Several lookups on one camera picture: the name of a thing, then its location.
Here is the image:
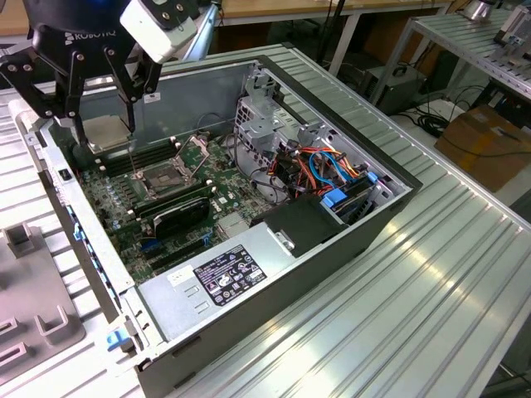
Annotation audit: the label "blue disk carrier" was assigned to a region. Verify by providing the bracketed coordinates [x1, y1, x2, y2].
[319, 188, 348, 215]

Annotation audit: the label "blue case latch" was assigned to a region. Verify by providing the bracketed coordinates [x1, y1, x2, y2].
[105, 329, 134, 353]

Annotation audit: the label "small silver bracket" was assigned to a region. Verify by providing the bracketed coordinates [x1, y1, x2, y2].
[268, 230, 296, 255]

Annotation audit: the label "silver chipset heatsink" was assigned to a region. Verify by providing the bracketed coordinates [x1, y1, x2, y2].
[217, 213, 252, 240]

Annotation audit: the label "black case fan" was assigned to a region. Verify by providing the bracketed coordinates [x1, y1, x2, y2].
[70, 143, 100, 171]

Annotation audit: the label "black plastic shroud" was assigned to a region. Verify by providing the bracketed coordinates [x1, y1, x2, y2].
[251, 194, 349, 258]

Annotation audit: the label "brown cardboard box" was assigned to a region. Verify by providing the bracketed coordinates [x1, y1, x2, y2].
[433, 105, 531, 194]

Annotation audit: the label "silver robot foot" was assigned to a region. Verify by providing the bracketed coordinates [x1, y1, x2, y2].
[460, 0, 497, 22]

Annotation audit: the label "black power supply label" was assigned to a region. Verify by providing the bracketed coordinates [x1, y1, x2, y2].
[192, 245, 267, 308]

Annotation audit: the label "CPU socket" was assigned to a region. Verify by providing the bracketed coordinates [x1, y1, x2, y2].
[132, 159, 196, 204]

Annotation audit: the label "metal socket cover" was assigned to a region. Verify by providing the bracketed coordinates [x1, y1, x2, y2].
[173, 134, 211, 186]

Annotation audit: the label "grey power supply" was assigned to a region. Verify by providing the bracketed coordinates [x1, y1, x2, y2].
[136, 223, 300, 343]

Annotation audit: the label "black RAM slot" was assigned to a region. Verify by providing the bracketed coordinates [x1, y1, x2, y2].
[129, 182, 216, 212]
[103, 139, 182, 161]
[134, 188, 217, 219]
[102, 148, 180, 176]

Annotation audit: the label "black graphics card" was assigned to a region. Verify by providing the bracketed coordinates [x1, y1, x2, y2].
[151, 197, 211, 241]

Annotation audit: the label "orange wire bundle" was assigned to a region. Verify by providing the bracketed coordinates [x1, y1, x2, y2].
[295, 144, 363, 197]

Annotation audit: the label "metal drive cage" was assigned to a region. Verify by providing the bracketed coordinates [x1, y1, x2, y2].
[234, 61, 309, 183]

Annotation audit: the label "blue wire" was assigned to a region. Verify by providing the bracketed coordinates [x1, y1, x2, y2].
[308, 151, 346, 194]

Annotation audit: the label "grey parts rack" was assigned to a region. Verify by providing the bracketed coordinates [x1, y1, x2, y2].
[0, 221, 88, 374]

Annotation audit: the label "open grey PC case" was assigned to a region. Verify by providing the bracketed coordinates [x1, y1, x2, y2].
[7, 53, 424, 398]

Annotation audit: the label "wooden desk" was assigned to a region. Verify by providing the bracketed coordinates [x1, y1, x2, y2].
[0, 0, 454, 49]

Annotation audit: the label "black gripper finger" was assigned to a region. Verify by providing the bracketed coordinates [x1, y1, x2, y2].
[0, 50, 90, 148]
[102, 45, 163, 137]

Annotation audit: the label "black looped cable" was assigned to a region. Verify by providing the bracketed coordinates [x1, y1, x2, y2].
[248, 167, 291, 204]

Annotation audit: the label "silver CPU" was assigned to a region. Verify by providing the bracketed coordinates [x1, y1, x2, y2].
[80, 114, 136, 153]

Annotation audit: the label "black box on floor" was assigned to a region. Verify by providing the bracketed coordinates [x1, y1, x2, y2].
[363, 61, 428, 117]

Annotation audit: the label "grey device with blue part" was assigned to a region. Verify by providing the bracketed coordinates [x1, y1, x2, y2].
[493, 3, 531, 47]

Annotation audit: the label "black expansion slot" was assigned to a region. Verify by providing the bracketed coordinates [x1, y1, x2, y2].
[149, 238, 208, 271]

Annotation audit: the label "metal slat side table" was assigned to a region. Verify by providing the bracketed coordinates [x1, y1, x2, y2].
[368, 7, 531, 105]

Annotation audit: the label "white power supply sticker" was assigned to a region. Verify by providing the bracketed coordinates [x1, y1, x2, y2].
[167, 267, 196, 287]

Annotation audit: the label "black floor cables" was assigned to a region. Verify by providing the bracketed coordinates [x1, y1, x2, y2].
[414, 85, 490, 138]

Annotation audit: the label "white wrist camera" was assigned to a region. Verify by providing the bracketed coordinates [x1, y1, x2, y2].
[119, 0, 198, 65]

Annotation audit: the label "green motherboard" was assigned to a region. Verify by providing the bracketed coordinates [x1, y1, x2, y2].
[78, 136, 291, 287]

